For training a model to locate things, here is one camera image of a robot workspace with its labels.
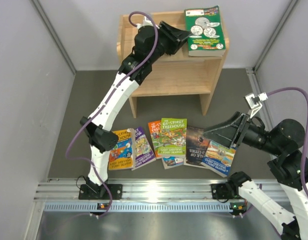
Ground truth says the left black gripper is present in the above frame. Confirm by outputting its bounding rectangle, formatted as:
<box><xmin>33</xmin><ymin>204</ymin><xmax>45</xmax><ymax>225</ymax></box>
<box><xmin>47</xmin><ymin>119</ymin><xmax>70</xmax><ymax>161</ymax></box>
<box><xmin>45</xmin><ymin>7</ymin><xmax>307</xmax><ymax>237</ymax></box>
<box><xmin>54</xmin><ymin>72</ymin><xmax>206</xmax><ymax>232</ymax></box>
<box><xmin>148</xmin><ymin>21</ymin><xmax>192</xmax><ymax>64</ymax></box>

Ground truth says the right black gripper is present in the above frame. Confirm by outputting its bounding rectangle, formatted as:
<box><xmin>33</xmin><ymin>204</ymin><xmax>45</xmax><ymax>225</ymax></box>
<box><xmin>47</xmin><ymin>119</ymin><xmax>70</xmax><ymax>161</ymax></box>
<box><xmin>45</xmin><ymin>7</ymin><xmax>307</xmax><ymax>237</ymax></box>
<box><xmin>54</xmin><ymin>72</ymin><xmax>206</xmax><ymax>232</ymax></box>
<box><xmin>201</xmin><ymin>109</ymin><xmax>282</xmax><ymax>155</ymax></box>

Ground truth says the green coin cover book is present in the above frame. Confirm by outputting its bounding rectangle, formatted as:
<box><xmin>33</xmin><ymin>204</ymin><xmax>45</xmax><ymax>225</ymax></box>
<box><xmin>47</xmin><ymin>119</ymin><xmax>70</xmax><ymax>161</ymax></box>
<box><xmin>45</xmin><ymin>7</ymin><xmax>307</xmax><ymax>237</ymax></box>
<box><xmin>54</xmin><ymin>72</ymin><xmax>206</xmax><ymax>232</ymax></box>
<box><xmin>184</xmin><ymin>5</ymin><xmax>226</xmax><ymax>57</ymax></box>

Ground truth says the dark tale of cities book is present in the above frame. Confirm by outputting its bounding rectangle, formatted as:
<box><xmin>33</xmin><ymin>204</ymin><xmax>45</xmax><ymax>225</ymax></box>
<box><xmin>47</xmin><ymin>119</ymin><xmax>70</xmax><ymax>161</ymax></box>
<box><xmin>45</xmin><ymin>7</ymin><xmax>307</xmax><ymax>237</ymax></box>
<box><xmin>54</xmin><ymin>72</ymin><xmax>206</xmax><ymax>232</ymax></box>
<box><xmin>184</xmin><ymin>125</ymin><xmax>210</xmax><ymax>169</ymax></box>

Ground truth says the green 65-storey treehouse book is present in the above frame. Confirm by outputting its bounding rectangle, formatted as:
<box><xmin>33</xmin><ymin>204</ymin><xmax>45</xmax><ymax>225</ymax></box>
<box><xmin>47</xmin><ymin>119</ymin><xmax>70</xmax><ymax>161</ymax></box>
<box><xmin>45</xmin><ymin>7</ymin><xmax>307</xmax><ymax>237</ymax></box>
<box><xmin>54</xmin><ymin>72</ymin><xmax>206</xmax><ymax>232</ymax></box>
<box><xmin>157</xmin><ymin>118</ymin><xmax>187</xmax><ymax>158</ymax></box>

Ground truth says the orange 78-storey treehouse book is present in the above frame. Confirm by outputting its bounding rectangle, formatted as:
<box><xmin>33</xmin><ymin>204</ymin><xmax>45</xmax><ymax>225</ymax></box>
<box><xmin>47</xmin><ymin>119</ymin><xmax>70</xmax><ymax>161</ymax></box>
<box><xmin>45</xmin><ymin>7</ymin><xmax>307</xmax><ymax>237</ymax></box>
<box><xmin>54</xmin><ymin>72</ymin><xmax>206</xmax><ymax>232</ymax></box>
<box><xmin>148</xmin><ymin>120</ymin><xmax>162</xmax><ymax>159</ymax></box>

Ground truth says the purple 52-storey treehouse book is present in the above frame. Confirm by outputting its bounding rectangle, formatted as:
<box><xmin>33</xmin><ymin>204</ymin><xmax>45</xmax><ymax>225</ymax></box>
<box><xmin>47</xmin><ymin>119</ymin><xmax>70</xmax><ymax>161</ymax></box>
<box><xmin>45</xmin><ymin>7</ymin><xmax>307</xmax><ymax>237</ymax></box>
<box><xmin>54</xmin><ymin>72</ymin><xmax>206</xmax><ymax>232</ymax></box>
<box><xmin>132</xmin><ymin>126</ymin><xmax>157</xmax><ymax>171</ymax></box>

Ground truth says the yellow 13-storey treehouse book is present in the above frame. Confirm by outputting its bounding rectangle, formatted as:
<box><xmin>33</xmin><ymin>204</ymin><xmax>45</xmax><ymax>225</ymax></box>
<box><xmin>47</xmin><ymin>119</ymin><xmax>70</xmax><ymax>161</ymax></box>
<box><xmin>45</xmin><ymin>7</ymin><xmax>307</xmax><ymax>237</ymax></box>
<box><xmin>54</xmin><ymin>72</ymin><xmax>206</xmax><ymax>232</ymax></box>
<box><xmin>108</xmin><ymin>128</ymin><xmax>135</xmax><ymax>171</ymax></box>

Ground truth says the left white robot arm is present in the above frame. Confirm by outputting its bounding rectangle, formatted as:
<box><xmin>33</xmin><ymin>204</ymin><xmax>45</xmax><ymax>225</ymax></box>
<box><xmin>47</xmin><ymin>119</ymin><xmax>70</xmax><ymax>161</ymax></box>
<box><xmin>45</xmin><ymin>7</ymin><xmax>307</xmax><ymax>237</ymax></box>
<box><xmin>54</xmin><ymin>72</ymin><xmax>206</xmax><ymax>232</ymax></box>
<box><xmin>78</xmin><ymin>21</ymin><xmax>191</xmax><ymax>200</ymax></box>

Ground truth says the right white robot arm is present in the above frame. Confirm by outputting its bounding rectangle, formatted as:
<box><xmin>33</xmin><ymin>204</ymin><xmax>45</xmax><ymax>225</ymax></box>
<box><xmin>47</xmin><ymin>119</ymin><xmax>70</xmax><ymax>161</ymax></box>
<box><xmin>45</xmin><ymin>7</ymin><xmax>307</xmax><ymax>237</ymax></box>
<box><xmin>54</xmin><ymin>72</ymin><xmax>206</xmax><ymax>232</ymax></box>
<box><xmin>203</xmin><ymin>112</ymin><xmax>308</xmax><ymax>240</ymax></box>

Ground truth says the blue 91-storey treehouse book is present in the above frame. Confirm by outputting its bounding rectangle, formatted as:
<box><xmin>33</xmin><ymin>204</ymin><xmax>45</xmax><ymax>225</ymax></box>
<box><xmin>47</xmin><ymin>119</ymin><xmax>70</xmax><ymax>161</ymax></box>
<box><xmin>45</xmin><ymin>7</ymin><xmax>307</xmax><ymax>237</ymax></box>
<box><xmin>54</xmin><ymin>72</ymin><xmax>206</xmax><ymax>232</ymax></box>
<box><xmin>201</xmin><ymin>140</ymin><xmax>237</xmax><ymax>178</ymax></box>

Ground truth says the light blue comic book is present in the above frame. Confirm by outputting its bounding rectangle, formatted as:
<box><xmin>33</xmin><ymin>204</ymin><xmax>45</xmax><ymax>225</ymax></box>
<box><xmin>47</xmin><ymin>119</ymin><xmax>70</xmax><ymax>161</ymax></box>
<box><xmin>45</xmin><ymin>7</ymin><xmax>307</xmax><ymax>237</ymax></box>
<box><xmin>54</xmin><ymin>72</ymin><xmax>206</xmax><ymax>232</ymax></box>
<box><xmin>162</xmin><ymin>156</ymin><xmax>185</xmax><ymax>170</ymax></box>

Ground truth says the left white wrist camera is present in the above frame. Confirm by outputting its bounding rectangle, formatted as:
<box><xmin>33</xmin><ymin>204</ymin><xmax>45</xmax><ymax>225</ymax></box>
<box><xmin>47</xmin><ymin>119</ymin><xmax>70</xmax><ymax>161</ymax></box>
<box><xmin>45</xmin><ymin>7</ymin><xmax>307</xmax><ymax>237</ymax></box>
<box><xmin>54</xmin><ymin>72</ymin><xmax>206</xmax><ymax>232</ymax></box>
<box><xmin>136</xmin><ymin>16</ymin><xmax>153</xmax><ymax>29</ymax></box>

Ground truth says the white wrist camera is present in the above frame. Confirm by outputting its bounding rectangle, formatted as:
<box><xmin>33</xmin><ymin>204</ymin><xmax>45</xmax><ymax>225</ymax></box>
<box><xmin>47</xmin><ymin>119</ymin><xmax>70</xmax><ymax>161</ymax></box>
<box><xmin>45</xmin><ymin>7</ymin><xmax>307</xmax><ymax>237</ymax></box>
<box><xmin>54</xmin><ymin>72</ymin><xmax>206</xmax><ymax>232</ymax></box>
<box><xmin>244</xmin><ymin>92</ymin><xmax>268</xmax><ymax>119</ymax></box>
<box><xmin>136</xmin><ymin>16</ymin><xmax>153</xmax><ymax>29</ymax></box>

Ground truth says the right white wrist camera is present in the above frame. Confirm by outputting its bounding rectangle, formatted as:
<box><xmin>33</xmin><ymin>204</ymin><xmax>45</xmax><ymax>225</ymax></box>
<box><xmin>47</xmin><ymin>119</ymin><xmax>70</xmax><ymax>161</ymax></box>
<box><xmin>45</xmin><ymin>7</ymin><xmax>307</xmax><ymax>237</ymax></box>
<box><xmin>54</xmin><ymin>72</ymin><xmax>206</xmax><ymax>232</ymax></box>
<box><xmin>244</xmin><ymin>92</ymin><xmax>268</xmax><ymax>119</ymax></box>

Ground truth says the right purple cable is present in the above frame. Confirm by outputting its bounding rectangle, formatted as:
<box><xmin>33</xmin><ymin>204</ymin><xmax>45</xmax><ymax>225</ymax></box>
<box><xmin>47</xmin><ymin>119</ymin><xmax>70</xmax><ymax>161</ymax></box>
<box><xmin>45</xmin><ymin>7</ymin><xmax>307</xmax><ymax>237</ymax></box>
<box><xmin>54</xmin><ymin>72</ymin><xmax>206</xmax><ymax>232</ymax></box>
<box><xmin>245</xmin><ymin>86</ymin><xmax>308</xmax><ymax>238</ymax></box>

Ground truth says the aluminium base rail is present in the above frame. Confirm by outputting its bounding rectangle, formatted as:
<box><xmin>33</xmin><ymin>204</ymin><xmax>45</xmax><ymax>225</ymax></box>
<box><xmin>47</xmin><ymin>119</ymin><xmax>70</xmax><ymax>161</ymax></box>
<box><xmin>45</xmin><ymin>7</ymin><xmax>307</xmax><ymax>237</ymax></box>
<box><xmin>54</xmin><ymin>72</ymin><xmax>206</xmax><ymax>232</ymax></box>
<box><xmin>33</xmin><ymin>177</ymin><xmax>290</xmax><ymax>213</ymax></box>

